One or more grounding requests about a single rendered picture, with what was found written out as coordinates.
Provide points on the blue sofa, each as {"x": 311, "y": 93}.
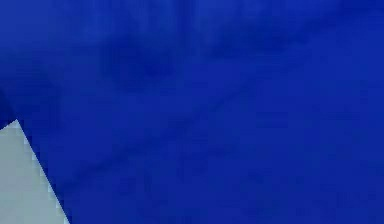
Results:
{"x": 213, "y": 110}

